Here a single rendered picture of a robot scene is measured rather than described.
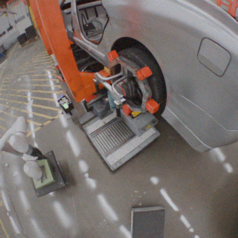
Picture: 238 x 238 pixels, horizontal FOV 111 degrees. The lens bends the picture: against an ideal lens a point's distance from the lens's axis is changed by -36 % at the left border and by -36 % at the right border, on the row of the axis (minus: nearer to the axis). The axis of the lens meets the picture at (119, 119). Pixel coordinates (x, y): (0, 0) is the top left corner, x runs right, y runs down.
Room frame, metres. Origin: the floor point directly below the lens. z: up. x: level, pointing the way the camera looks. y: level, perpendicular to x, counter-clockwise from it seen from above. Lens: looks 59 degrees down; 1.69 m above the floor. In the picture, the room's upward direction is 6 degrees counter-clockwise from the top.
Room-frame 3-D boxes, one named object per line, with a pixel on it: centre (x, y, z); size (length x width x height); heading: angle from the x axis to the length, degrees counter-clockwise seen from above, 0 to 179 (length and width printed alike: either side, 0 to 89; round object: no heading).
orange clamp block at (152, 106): (0.59, -0.28, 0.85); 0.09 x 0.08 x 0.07; 31
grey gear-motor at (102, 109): (1.07, 0.12, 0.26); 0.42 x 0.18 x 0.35; 121
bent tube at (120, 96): (0.71, -0.06, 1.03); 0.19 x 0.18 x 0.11; 121
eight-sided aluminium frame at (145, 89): (0.86, -0.12, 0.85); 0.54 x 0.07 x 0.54; 31
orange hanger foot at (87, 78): (1.28, 0.17, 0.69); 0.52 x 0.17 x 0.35; 121
